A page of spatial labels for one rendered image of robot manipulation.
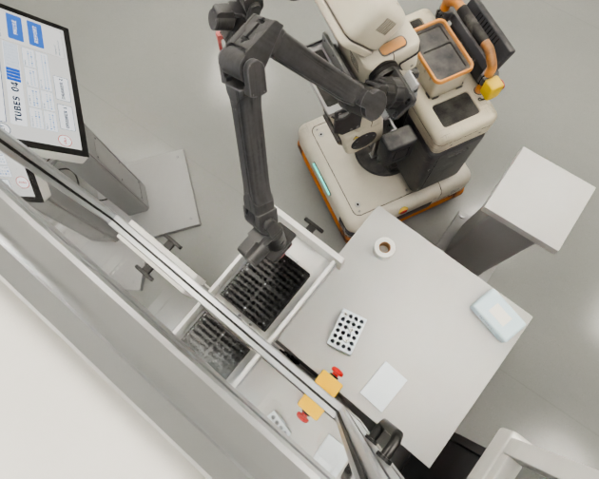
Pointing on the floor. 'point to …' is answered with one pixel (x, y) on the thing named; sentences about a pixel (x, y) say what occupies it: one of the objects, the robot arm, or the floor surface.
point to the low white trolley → (404, 332)
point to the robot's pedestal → (518, 215)
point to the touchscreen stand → (142, 187)
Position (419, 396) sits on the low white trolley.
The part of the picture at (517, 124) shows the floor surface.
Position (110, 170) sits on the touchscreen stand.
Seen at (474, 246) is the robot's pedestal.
